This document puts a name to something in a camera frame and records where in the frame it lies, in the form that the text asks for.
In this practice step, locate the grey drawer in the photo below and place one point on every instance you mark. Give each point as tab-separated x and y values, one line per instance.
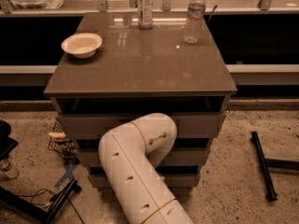
171	180
176	157
94	126

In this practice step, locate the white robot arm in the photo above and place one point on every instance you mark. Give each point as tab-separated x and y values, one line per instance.
129	155

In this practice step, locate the grey drawer cabinet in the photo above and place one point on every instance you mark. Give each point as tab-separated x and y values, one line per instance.
143	71

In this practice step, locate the clear water bottle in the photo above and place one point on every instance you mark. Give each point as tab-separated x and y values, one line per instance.
194	21

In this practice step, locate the white paper bowl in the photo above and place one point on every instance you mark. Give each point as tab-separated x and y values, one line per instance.
82	45

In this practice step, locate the snack package in basket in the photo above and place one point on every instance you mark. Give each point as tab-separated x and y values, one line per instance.
59	137

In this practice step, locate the blue tape cross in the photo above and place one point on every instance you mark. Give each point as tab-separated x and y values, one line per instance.
67	175

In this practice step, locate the labelled drink bottle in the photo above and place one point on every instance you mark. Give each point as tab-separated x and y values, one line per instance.
144	12

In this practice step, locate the black stand right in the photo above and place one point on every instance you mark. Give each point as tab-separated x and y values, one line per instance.
265	164

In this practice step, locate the black stand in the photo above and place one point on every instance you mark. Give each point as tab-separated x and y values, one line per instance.
265	164
46	212

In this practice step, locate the black chair base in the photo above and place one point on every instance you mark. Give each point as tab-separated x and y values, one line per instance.
7	144

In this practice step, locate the plastic bottle on floor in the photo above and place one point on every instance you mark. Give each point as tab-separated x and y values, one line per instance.
9	169

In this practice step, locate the black stand left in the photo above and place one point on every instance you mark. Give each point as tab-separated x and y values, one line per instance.
46	212

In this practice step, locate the metal railing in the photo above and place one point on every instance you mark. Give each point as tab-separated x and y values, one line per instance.
102	0

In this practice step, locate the black wire basket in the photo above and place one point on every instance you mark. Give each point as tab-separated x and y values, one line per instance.
60	144

